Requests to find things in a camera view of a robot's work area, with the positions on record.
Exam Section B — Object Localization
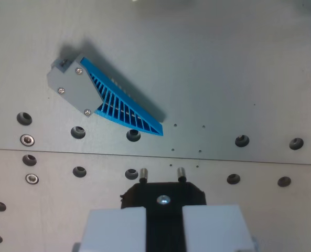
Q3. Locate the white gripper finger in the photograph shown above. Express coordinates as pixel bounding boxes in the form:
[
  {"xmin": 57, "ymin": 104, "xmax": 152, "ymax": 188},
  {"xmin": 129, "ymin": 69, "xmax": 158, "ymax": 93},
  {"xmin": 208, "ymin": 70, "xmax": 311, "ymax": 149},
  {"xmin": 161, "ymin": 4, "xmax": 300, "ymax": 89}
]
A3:
[
  {"xmin": 81, "ymin": 207, "xmax": 147, "ymax": 252},
  {"xmin": 182, "ymin": 204, "xmax": 253, "ymax": 252}
]

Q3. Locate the black plug with metal pins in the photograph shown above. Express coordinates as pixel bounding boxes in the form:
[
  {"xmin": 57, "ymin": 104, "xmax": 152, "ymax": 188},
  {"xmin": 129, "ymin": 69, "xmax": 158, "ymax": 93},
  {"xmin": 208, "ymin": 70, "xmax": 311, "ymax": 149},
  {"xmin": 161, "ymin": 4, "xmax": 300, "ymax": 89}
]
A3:
[{"xmin": 120, "ymin": 166, "xmax": 207, "ymax": 252}]

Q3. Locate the silver hex socket screw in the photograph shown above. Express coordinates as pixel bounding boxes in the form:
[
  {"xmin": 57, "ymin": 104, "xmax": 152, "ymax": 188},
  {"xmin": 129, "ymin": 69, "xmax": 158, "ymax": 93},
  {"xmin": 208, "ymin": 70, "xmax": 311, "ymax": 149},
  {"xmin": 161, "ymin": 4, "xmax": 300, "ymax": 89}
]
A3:
[
  {"xmin": 25, "ymin": 173, "xmax": 39, "ymax": 185},
  {"xmin": 20, "ymin": 134, "xmax": 36, "ymax": 146}
]

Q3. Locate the grey and blue ribbed fixture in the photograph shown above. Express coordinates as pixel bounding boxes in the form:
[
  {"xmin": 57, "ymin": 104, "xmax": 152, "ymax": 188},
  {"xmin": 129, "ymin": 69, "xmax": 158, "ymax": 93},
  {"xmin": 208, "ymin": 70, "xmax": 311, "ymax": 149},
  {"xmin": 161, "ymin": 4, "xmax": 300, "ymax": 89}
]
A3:
[{"xmin": 46, "ymin": 54, "xmax": 164, "ymax": 137}]

